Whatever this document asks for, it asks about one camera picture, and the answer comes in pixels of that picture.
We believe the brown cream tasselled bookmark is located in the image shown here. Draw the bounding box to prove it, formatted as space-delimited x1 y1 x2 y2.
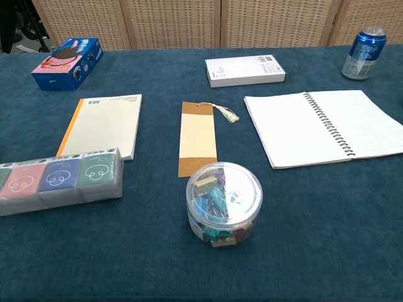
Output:
177 101 240 178

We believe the clear tub of binder clips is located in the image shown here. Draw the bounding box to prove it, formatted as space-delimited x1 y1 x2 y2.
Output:
185 161 263 249

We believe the white flat carton box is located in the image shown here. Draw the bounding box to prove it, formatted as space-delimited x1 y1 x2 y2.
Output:
205 55 287 89

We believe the cream notepad orange spine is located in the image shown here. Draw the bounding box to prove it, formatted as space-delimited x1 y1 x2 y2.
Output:
55 94 143 162

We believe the open spiral notebook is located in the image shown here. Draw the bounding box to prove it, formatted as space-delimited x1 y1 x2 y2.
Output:
244 89 403 170

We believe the woven wooden folding screen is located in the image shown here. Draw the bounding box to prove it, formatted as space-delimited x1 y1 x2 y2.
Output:
31 0 403 51

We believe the blue felt table cloth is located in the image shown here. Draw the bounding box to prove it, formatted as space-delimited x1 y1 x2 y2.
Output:
0 43 403 302

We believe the multicolour tissue pack bundle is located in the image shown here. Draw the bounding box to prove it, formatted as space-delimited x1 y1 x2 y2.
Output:
0 147 125 217

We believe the blue cookie box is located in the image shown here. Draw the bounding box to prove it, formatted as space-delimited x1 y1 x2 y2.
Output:
30 36 105 92

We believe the black tripod stand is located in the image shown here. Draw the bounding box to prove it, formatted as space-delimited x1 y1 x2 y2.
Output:
18 0 53 53

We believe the blue drink can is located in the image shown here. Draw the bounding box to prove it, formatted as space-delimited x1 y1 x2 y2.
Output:
341 26 388 81

